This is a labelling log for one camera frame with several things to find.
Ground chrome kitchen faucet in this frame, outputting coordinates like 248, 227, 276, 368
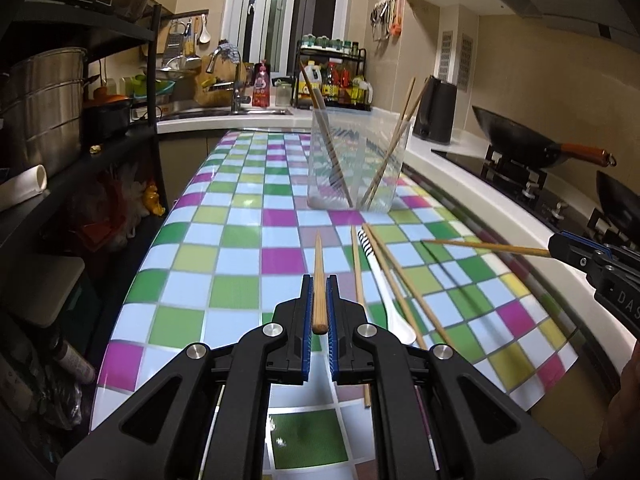
201, 39, 246, 113

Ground person's right hand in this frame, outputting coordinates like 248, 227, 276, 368
592, 341, 640, 479

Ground black gas stove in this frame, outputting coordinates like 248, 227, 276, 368
436, 151, 639, 252

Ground black metal shelf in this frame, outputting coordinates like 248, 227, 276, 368
0, 0, 172, 480

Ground checkered colourful table mat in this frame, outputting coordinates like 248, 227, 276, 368
91, 132, 577, 479

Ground black electric kettle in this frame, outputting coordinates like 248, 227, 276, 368
412, 76, 457, 144

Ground clear plastic measuring cup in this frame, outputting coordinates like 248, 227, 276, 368
307, 107, 410, 212

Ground white paper roll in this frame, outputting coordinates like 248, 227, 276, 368
0, 165, 48, 211

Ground steel sink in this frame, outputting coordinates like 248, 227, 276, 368
160, 107, 292, 122

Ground orange lidded pot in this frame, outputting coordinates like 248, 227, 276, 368
80, 87, 134, 131

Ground red dish soap bottle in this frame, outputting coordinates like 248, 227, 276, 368
252, 61, 270, 108

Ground glass jar by sink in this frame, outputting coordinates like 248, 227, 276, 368
273, 78, 293, 107

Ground black spice rack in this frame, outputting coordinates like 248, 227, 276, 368
291, 40, 373, 112

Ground stainless steel stock pot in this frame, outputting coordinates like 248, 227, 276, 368
1, 47, 86, 174

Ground black wok orange handle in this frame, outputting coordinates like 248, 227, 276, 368
472, 105, 617, 169

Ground hanging utensils on wall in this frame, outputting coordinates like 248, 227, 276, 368
370, 0, 405, 42

